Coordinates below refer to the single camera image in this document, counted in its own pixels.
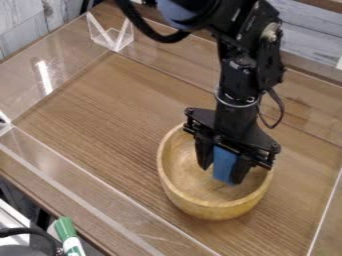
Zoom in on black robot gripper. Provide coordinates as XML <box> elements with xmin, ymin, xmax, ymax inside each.
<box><xmin>183</xmin><ymin>89</ymin><xmax>281</xmax><ymax>184</ymax></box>

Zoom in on blue rectangular block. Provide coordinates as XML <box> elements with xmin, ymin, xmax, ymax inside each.
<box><xmin>212</xmin><ymin>146</ymin><xmax>238</xmax><ymax>185</ymax></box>

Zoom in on brown wooden bowl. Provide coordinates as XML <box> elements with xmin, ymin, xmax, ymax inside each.
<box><xmin>156</xmin><ymin>124</ymin><xmax>274</xmax><ymax>221</ymax></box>

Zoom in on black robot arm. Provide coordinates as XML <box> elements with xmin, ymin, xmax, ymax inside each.
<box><xmin>114</xmin><ymin>0</ymin><xmax>286</xmax><ymax>185</ymax></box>

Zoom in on green white marker pen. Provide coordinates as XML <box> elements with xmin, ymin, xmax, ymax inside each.
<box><xmin>53</xmin><ymin>216</ymin><xmax>87</xmax><ymax>256</ymax></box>

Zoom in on clear acrylic tray wall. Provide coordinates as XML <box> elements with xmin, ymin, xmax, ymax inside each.
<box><xmin>0</xmin><ymin>123</ymin><xmax>219</xmax><ymax>256</ymax></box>

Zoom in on clear acrylic corner bracket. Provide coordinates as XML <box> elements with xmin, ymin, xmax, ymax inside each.
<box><xmin>85</xmin><ymin>13</ymin><xmax>134</xmax><ymax>52</ymax></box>

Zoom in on black cable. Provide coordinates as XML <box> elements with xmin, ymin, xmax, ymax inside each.
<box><xmin>0</xmin><ymin>226</ymin><xmax>57</xmax><ymax>256</ymax></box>

